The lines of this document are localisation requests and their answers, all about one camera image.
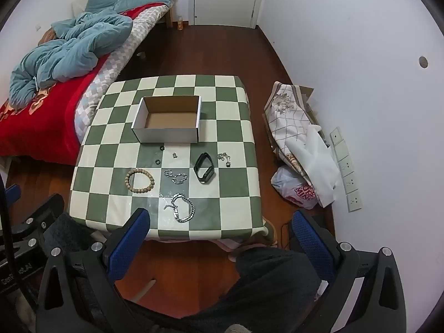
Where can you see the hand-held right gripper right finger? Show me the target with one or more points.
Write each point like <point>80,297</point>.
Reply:
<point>312,246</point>

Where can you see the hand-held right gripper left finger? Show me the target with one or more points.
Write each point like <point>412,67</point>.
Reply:
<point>128,246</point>

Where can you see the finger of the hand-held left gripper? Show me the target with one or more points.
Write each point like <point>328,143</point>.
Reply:
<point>11,192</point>
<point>38,222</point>

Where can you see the black smart band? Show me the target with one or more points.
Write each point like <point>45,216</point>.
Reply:
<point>207,173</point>

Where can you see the cardboard box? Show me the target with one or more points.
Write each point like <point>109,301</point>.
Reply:
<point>170,119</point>

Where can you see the person's left leg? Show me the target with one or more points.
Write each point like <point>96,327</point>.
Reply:
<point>74,230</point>

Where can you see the person's leg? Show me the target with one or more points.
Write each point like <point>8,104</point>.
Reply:
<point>274,284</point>
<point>74,230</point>

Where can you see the white table leg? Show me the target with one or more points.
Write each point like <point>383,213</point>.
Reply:
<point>145,288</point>

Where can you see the person's right leg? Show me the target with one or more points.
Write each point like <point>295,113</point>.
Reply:
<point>274,284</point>

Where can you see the red and white plastic bag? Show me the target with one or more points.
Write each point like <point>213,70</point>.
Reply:
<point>295,187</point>

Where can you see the red blanket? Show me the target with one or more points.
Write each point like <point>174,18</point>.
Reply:
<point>41,125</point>

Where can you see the beige slipper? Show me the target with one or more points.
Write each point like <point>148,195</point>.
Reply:
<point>238,328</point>

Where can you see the floral cloth bag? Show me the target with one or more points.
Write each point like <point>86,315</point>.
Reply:
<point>288,125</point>

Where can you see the green checkered tablecloth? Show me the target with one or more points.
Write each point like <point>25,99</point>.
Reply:
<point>229,128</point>

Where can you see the blue quilt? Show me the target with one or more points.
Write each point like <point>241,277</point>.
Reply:
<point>69,52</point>

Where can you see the brown carton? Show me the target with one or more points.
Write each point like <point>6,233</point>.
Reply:
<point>307,92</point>

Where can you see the grey checkered bed sheet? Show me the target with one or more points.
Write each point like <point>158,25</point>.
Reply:
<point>114,62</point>

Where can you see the small round floor object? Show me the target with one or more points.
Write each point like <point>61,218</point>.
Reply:
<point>140,54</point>

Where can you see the small orange bottle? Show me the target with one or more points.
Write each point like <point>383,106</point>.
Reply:
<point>180,25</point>

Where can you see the round wall hole cover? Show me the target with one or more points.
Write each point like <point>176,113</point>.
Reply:
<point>423,61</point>

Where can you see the wooden bed frame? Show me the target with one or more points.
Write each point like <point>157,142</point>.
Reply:
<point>169,19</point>

